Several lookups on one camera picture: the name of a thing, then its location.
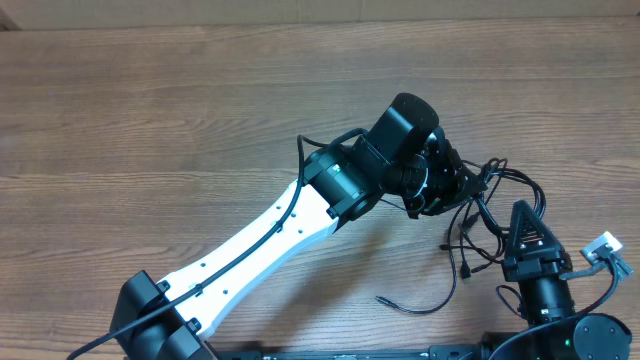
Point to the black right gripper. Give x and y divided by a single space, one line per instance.
547 259

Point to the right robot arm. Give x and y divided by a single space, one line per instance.
556 330

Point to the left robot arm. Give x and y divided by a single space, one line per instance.
404 154

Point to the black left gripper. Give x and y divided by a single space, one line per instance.
451 182

